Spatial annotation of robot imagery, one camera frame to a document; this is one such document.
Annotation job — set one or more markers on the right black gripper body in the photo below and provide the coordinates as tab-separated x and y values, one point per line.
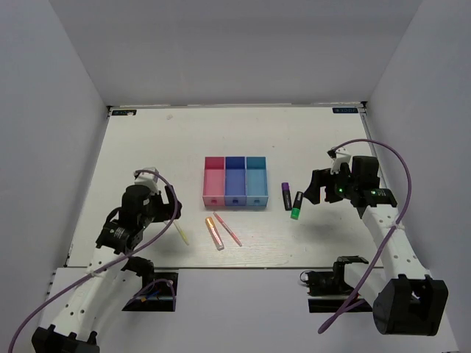
344	184

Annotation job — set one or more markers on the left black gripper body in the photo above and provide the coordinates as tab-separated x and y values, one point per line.
157	212

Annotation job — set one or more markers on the purple cap black marker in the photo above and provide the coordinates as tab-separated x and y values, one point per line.
286	193

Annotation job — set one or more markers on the green cap black marker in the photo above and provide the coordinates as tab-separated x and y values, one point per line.
296	206

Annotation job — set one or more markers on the yellow thin pen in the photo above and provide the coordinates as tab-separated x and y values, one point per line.
181	233

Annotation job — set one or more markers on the orange highlighter marker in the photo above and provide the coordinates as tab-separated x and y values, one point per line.
214	233

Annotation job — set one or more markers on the red thin pen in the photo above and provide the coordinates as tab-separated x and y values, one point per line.
228	230

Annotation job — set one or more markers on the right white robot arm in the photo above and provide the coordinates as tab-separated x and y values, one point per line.
404	298

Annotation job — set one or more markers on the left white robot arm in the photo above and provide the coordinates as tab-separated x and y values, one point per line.
114	276

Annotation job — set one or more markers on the pink container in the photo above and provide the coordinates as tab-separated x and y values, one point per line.
214	179

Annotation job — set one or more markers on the light blue container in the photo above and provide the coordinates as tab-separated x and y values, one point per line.
256	180

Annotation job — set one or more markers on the right corner label sticker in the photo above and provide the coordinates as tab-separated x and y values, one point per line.
345	110

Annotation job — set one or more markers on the corner label sticker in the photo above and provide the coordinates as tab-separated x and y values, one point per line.
123	112
345	110

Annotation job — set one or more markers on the left corner label sticker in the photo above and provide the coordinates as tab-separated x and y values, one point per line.
123	112

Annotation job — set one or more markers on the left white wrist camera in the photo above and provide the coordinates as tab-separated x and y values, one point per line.
148	178

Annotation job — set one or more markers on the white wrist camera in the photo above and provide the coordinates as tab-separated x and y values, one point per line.
338	157
148	178

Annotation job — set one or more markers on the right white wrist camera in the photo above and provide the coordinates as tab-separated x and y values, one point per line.
338	157

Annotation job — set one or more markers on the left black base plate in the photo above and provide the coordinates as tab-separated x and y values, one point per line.
158	294

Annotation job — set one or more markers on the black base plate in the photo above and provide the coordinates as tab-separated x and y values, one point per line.
325	292
158	294

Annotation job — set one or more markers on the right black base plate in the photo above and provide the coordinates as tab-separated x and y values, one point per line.
325	292

